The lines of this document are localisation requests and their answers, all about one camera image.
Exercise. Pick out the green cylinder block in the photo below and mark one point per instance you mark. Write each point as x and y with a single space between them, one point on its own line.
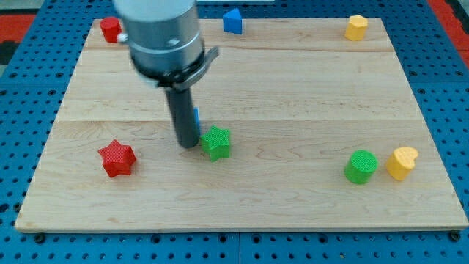
361 166

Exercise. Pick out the blue triangle block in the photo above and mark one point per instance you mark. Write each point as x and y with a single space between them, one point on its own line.
233 22

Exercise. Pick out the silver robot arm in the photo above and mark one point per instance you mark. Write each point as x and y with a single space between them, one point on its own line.
167 47

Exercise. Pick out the green star block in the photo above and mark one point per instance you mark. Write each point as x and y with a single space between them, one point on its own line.
216 143

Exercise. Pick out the red cylinder block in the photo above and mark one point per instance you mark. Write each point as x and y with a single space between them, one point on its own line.
110 28

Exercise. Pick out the yellow hexagon block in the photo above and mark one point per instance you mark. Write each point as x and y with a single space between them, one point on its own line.
356 28

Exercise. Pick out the blue block behind rod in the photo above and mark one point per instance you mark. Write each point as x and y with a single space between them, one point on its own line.
197 120

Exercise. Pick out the wooden board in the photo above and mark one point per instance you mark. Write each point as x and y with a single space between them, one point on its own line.
298 99

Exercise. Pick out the yellow heart block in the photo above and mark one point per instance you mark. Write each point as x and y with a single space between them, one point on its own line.
401 162

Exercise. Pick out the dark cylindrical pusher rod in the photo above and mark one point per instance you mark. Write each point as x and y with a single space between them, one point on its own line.
183 117

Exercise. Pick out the red star block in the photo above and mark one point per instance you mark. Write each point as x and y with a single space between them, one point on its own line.
117 159

